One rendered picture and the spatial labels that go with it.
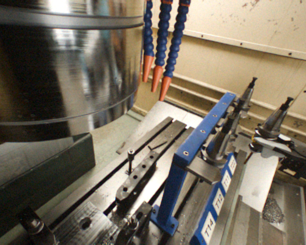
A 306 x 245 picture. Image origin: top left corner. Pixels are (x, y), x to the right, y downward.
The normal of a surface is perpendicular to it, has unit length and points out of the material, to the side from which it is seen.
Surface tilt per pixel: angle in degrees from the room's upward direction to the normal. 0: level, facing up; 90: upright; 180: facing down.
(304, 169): 89
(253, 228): 8
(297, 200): 17
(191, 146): 0
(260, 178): 24
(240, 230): 8
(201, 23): 90
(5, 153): 91
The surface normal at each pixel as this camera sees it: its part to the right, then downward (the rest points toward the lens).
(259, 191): -0.13, -0.56
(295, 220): -0.13, -0.89
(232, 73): -0.57, 0.43
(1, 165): 0.83, 0.40
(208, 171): 0.11, -0.80
